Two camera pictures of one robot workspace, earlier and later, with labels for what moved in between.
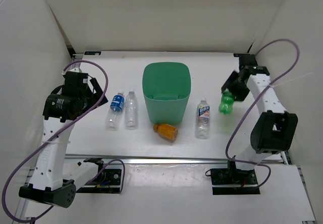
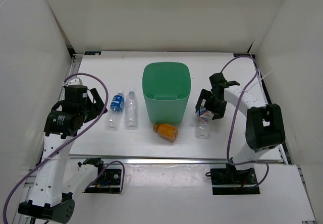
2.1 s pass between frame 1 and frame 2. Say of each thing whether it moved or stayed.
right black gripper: moved
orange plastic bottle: stayed
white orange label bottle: stayed
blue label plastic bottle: stayed
